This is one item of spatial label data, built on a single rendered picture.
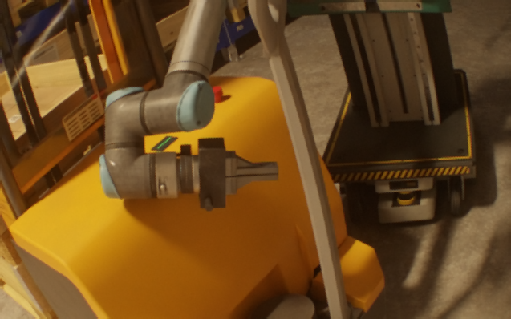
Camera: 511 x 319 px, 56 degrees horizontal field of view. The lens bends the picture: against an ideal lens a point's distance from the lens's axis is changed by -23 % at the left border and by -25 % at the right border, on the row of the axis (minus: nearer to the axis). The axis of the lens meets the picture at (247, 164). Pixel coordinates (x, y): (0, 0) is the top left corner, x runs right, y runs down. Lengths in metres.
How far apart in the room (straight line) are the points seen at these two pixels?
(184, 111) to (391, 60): 1.37
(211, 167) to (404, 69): 1.33
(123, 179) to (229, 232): 0.34
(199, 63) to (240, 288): 0.55
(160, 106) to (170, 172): 0.13
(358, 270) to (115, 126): 0.86
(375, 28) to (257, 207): 1.08
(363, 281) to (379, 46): 1.03
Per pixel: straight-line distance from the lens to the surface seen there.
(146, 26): 1.68
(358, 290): 1.66
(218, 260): 1.37
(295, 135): 1.14
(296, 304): 1.51
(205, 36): 1.20
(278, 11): 1.01
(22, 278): 1.75
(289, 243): 1.55
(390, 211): 2.30
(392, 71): 2.36
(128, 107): 1.16
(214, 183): 1.19
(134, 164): 1.17
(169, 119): 1.12
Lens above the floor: 1.48
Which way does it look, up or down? 29 degrees down
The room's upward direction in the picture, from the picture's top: 17 degrees counter-clockwise
